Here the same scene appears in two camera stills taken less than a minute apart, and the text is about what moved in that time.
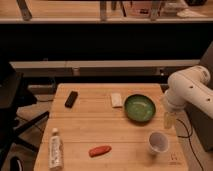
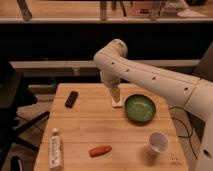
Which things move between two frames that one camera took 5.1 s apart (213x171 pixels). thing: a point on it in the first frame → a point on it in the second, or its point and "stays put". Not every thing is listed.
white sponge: (116, 99) stays put
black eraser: (71, 99) stays put
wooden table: (111, 127) stays put
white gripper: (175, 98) → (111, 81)
